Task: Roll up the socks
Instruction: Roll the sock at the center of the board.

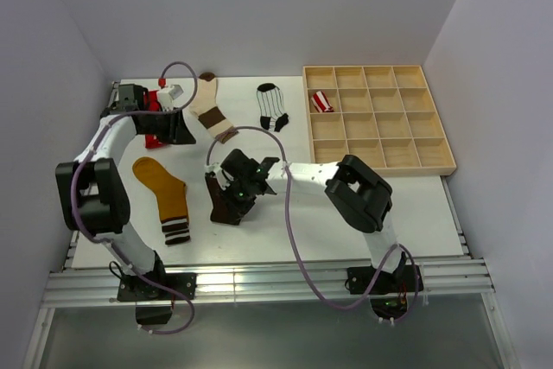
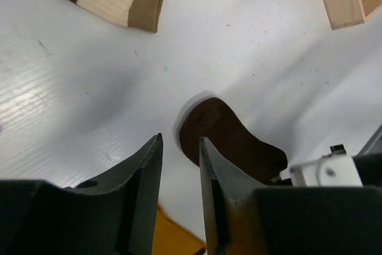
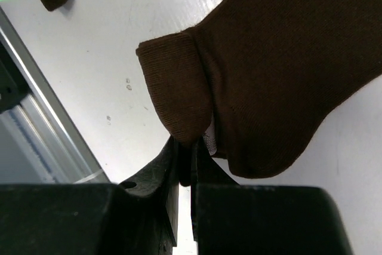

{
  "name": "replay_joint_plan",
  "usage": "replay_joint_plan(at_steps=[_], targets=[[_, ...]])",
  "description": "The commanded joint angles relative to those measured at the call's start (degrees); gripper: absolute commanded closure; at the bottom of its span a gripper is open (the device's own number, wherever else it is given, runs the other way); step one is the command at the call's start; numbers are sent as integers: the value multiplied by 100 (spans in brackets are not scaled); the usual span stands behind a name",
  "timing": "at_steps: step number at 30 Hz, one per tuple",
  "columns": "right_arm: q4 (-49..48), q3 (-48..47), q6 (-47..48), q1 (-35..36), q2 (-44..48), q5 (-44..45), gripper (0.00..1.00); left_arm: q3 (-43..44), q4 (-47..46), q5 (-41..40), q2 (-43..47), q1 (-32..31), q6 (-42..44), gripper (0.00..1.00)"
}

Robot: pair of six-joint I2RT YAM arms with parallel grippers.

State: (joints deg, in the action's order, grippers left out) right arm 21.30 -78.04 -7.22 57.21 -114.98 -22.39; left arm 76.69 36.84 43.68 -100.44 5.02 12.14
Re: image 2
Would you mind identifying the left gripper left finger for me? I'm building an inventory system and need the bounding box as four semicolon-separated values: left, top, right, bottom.
1;134;163;254

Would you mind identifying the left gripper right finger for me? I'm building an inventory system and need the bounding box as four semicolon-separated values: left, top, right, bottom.
199;138;381;254

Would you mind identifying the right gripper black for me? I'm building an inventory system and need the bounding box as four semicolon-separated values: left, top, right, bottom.
353;126;381;186

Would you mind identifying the dark brown striped sock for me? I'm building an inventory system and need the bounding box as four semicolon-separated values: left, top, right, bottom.
178;97;288;184

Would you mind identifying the mustard yellow striped sock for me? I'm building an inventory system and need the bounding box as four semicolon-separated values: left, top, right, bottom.
152;205;207;255

